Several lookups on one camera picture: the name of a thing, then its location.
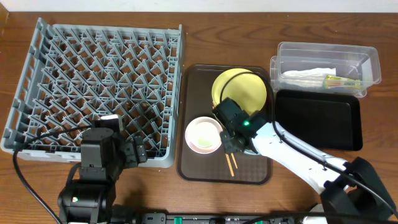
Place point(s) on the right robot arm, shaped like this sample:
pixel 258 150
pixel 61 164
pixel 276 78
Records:
pixel 351 192

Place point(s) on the brown plastic serving tray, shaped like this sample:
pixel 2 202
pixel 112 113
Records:
pixel 192 166

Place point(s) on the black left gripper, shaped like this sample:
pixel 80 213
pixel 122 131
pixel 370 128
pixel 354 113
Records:
pixel 134 152

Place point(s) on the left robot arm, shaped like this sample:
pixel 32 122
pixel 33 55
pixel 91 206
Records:
pixel 90 190

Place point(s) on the yellow round plate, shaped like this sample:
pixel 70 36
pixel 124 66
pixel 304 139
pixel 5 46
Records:
pixel 241 85

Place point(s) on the black rectangular tray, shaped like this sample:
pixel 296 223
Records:
pixel 323 120

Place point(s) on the clear plastic waste bin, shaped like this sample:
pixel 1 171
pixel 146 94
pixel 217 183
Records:
pixel 350 61

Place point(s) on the left wooden chopstick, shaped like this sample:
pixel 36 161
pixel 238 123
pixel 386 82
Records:
pixel 229 165

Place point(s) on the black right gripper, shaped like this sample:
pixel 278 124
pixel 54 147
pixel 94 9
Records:
pixel 227 147

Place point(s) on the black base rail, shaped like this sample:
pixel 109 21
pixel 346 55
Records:
pixel 202 218

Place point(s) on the grey plastic dish rack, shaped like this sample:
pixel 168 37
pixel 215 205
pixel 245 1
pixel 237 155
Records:
pixel 74 74

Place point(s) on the pink shallow bowl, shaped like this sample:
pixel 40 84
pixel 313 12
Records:
pixel 202 135

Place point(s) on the green yellow snack wrapper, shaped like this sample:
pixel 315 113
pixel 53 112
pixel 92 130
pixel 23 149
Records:
pixel 335 82

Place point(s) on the white napkin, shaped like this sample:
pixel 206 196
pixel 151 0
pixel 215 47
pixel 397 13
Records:
pixel 307 78

